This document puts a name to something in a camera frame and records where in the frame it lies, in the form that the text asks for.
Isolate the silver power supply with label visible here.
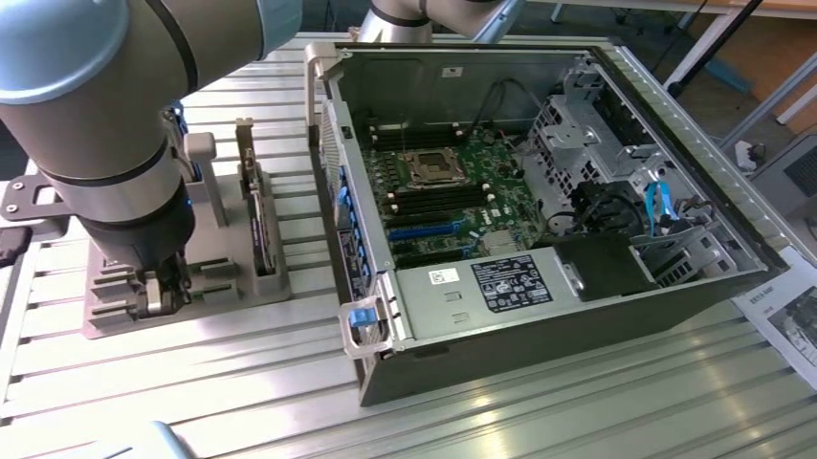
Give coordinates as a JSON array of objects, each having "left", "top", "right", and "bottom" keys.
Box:
[{"left": 394, "top": 246, "right": 587, "bottom": 339}]

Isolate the silver metal disk bay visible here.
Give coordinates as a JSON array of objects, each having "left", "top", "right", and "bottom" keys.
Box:
[{"left": 528, "top": 93, "right": 641, "bottom": 195}]

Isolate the black graphics card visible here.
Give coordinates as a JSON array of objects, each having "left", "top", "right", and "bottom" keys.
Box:
[{"left": 234, "top": 118, "right": 284, "bottom": 278}]

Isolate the black plastic shroud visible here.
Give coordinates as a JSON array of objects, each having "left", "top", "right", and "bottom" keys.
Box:
[{"left": 553, "top": 233, "right": 660, "bottom": 303}]

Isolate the black wire bundle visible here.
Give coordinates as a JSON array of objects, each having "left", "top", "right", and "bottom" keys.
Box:
[{"left": 569, "top": 183, "right": 648, "bottom": 236}]

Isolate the green RAM stick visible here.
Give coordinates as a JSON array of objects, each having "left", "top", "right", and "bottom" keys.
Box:
[{"left": 190, "top": 285, "right": 236, "bottom": 303}]

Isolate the black wire loop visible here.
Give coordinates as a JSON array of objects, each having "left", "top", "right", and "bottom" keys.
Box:
[{"left": 479, "top": 77, "right": 552, "bottom": 141}]

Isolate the silver chipset heatsink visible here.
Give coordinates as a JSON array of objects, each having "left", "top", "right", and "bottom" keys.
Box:
[{"left": 483, "top": 233, "right": 527, "bottom": 255}]

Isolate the blue grey rounded object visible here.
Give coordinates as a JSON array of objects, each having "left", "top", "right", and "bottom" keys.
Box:
[{"left": 0, "top": 419, "right": 201, "bottom": 459}]

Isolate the grey computer tower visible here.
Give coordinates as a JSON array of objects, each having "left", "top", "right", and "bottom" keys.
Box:
[{"left": 748, "top": 127, "right": 817, "bottom": 222}]

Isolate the green motherboard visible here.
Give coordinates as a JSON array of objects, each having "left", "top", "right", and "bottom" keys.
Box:
[{"left": 360, "top": 118, "right": 552, "bottom": 270}]

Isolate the black expansion slot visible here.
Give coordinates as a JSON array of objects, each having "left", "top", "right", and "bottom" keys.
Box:
[{"left": 385, "top": 211, "right": 458, "bottom": 230}]

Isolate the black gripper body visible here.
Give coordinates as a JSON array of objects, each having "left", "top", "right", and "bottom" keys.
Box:
[{"left": 81, "top": 208, "right": 197, "bottom": 274}]

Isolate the blue box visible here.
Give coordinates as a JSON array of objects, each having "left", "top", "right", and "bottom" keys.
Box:
[{"left": 707, "top": 58, "right": 756, "bottom": 96}]

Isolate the CPU socket with metal frame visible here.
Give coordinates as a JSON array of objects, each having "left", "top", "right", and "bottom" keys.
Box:
[{"left": 397, "top": 146, "right": 462, "bottom": 186}]

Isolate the printed paper sheet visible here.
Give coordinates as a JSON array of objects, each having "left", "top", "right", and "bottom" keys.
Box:
[{"left": 729, "top": 247, "right": 817, "bottom": 370}]

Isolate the blue flat wire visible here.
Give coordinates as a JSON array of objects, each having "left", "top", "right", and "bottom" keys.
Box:
[{"left": 643, "top": 180, "right": 680, "bottom": 238}]

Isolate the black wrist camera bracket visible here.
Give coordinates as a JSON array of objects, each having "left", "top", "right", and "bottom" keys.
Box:
[{"left": 0, "top": 176, "right": 74, "bottom": 222}]

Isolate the black tripod pole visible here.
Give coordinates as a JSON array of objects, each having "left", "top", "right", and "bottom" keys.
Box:
[{"left": 661, "top": 0, "right": 770, "bottom": 93}]

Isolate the white framed desk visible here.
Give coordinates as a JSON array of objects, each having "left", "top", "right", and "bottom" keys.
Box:
[{"left": 528, "top": 0, "right": 817, "bottom": 31}]

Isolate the white power strip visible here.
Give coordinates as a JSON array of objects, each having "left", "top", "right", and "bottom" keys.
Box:
[{"left": 733, "top": 140, "right": 770, "bottom": 169}]

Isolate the grey parts rack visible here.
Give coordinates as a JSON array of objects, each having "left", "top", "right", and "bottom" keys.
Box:
[{"left": 81, "top": 132, "right": 293, "bottom": 341}]

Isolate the blue expansion slot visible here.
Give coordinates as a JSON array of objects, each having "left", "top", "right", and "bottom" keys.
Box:
[{"left": 389, "top": 221, "right": 469, "bottom": 241}]

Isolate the black open PC case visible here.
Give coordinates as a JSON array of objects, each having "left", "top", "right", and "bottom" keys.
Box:
[{"left": 305, "top": 41, "right": 790, "bottom": 408}]

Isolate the black RAM slot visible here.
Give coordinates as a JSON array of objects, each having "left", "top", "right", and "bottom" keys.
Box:
[
  {"left": 370, "top": 136, "right": 468, "bottom": 147},
  {"left": 382, "top": 183, "right": 488, "bottom": 200},
  {"left": 390, "top": 197, "right": 497, "bottom": 215},
  {"left": 369, "top": 126, "right": 464, "bottom": 137},
  {"left": 369, "top": 131, "right": 467, "bottom": 142},
  {"left": 385, "top": 187, "right": 491, "bottom": 205},
  {"left": 388, "top": 192, "right": 493, "bottom": 210},
  {"left": 368, "top": 121, "right": 462, "bottom": 132}
]

